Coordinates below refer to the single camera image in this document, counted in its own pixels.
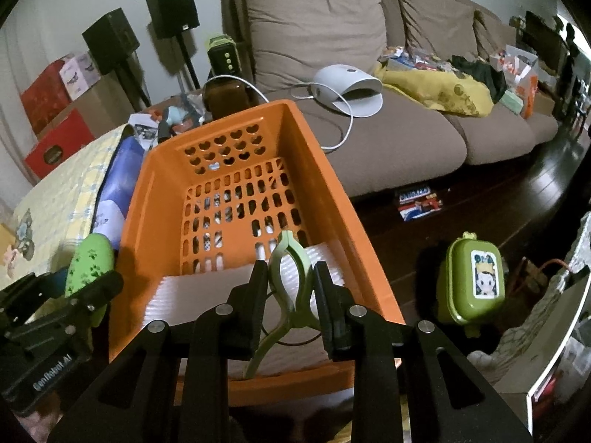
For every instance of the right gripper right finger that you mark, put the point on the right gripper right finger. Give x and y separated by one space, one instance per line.
417 367

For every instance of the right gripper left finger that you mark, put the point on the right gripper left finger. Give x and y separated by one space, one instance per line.
170 383

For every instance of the pink clothes clip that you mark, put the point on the pink clothes clip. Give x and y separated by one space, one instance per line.
10 256

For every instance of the grey clothes clip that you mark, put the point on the grey clothes clip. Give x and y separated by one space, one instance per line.
26 248

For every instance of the white foam mesh sheet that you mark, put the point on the white foam mesh sheet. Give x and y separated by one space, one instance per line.
182 299

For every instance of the green paw print case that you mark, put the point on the green paw print case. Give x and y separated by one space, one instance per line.
92 258

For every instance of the light green clothes clip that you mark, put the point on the light green clothes clip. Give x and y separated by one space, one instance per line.
289 320

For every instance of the yellow checked tablecloth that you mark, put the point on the yellow checked tablecloth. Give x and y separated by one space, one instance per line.
62 206

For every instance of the blue clothes clip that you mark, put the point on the blue clothes clip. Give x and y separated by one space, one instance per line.
24 227

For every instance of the green frog container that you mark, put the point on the green frog container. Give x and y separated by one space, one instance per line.
471 284

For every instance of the purple plastic package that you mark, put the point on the purple plastic package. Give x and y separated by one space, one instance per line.
117 189

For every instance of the orange plastic basket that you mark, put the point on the orange plastic basket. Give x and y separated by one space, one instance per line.
217 197

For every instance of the red blue box under sofa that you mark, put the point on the red blue box under sofa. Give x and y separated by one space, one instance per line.
418 203

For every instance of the red collection gift box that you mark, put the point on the red collection gift box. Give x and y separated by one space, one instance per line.
62 141

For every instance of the brown cardboard box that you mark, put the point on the brown cardboard box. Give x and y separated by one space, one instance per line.
103 107

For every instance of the red gift box upper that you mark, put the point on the red gift box upper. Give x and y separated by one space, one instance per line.
46 97

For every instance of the small pink white box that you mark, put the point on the small pink white box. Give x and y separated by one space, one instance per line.
78 74

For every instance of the white nail lamp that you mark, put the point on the white nail lamp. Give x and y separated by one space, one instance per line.
349 90

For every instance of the yellow cloth on sofa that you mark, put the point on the yellow cloth on sofa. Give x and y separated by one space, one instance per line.
442 91

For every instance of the left black speaker on stand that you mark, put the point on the left black speaker on stand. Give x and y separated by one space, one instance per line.
111 43

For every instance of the black speaker on stand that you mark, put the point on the black speaker on stand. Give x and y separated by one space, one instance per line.
173 19
111 43

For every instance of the brown sofa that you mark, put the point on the brown sofa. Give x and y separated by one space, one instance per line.
405 142

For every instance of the green black power station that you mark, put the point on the green black power station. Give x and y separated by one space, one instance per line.
223 56

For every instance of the right black speaker on stand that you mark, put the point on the right black speaker on stand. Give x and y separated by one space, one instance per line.
173 19

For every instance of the far beige cushion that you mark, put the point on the far beige cushion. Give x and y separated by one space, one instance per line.
492 35

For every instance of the middle beige cushion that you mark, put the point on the middle beige cushion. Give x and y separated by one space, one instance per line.
441 27

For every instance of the large beige cushion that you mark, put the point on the large beige cushion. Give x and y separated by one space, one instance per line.
293 39

